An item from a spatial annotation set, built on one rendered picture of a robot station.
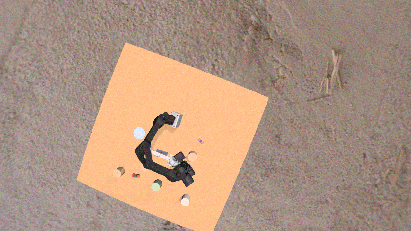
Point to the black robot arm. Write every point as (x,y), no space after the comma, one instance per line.
(176,174)

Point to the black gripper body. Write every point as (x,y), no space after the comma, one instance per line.
(179,158)

